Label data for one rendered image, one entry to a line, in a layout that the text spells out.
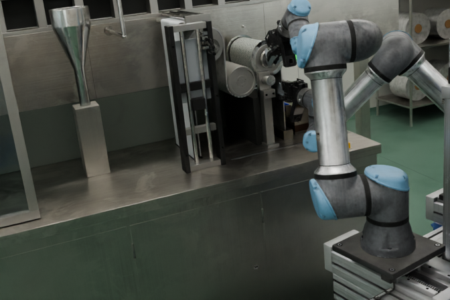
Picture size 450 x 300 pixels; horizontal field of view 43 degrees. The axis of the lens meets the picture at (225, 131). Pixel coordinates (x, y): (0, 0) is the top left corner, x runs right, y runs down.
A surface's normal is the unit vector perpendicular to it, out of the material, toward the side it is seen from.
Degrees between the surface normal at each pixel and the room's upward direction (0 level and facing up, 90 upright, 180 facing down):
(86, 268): 90
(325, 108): 77
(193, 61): 90
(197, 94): 90
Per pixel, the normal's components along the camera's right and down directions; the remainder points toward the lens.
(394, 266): -0.10, -0.95
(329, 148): -0.36, 0.08
